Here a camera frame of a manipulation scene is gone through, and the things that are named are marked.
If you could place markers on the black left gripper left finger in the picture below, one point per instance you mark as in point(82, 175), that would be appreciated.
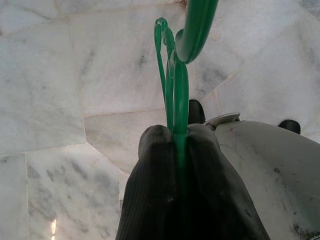
point(150, 187)

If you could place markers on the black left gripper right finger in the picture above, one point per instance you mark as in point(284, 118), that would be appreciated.
point(212, 195)

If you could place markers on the green plastic hanger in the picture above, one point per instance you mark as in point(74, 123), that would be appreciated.
point(195, 30)

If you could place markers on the black robot foot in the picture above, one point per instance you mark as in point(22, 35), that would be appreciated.
point(290, 126)
point(197, 111)

